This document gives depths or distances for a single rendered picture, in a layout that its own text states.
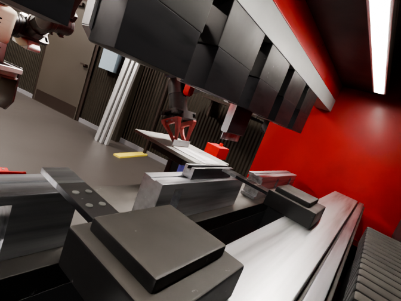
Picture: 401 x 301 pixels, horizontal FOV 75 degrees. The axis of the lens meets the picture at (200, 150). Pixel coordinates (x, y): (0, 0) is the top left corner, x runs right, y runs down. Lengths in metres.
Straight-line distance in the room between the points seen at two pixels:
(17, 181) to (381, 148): 1.41
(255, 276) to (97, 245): 0.19
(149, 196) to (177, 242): 0.34
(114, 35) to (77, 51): 5.29
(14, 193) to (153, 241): 0.22
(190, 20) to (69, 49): 5.40
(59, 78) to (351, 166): 5.31
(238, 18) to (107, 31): 0.26
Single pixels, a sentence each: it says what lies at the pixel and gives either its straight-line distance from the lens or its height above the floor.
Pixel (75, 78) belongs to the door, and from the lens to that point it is 5.57.
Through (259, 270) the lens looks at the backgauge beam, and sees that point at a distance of 0.36.
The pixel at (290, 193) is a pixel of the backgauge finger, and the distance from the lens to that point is 0.61.
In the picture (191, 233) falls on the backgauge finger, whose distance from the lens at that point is 0.25.
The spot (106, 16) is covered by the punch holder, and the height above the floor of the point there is 1.21.
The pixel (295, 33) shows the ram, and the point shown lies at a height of 1.40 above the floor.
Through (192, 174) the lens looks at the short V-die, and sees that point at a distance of 0.63.
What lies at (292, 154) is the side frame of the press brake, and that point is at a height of 1.06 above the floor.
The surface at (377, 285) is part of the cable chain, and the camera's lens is 0.35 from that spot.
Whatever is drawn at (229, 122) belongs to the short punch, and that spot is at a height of 1.13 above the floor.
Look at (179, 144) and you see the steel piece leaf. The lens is 0.79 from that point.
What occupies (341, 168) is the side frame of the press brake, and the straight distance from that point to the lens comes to 1.50.
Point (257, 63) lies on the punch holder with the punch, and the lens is 0.69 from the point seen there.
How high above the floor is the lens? 1.15
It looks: 10 degrees down
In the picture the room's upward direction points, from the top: 21 degrees clockwise
